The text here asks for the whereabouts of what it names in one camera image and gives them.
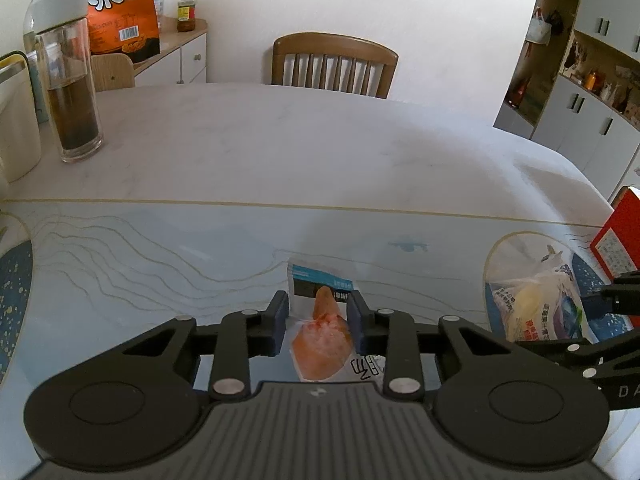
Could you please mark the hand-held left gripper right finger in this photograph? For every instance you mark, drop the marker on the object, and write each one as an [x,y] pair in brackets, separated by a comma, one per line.
[356,321]

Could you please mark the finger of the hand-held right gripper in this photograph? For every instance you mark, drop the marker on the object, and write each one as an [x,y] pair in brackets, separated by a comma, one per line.
[615,297]
[565,351]

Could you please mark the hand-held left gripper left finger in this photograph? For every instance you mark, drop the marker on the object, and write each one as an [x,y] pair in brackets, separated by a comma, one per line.
[280,321]

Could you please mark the chicken foot snack packet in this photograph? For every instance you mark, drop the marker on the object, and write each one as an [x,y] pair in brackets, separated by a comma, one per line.
[320,345]

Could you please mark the round bread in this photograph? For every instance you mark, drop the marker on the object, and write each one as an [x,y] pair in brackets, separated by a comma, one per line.
[535,305]

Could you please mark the red cardboard shoe box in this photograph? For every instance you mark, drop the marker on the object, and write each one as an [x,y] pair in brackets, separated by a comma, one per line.
[620,240]

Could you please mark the white patterned desktop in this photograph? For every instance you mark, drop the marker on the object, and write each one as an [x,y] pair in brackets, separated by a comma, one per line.
[250,150]

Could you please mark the orange vase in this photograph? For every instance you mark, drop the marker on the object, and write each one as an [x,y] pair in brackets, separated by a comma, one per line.
[591,81]

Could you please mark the white side cabinet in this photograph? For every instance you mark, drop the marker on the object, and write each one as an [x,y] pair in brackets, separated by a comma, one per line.
[190,60]

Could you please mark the brown slatted wooden chair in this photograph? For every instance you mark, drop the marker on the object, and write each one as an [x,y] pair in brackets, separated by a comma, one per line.
[335,45]

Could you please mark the white hanging bag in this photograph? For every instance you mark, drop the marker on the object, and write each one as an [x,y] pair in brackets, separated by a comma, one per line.
[537,30]

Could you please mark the glass tumbler with dark tea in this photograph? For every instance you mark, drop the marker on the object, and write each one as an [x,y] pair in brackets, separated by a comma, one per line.
[72,120]

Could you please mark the light wooden chair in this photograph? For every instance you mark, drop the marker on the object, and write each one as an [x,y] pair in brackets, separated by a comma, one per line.
[112,72]

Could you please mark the red-lidded sauce jar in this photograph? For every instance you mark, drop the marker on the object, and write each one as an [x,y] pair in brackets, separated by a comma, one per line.
[186,17]

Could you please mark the white container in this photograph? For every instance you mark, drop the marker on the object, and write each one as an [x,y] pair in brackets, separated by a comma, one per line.
[17,130]

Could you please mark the small plastic container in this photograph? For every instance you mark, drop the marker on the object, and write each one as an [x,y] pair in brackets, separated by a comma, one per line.
[159,10]

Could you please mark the large orange snack bag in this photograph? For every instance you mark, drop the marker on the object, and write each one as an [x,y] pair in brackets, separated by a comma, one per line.
[120,15]

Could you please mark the grey and wood wall cabinet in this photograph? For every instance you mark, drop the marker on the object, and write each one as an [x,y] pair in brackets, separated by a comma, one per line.
[580,120]

